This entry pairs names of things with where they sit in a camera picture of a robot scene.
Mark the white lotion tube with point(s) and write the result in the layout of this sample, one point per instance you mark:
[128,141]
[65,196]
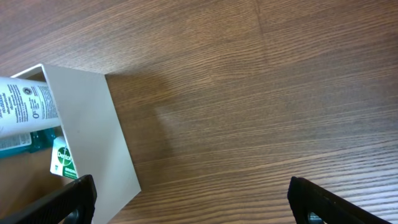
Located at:
[26,106]

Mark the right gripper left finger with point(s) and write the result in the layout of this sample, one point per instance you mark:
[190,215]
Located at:
[74,203]

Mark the green soap box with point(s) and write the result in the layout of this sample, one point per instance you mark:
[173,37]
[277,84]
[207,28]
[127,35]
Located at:
[61,159]

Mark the white cardboard box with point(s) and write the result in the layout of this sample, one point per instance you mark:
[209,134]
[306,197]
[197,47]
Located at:
[91,128]

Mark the blue mouthwash bottle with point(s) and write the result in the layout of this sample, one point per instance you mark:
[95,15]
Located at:
[28,142]

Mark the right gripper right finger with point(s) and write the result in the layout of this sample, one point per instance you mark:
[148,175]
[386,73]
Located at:
[311,203]

